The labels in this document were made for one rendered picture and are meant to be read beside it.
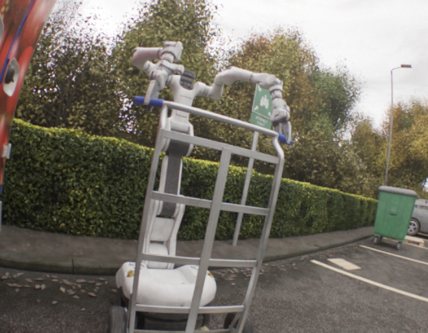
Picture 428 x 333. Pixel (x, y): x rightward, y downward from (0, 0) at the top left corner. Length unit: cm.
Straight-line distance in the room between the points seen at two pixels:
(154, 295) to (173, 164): 83
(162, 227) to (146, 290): 54
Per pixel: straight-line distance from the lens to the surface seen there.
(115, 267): 206
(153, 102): 102
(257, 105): 311
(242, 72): 150
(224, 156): 97
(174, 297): 129
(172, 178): 158
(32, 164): 241
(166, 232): 169
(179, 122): 168
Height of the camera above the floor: 98
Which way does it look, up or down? 1 degrees up
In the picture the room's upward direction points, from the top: 11 degrees clockwise
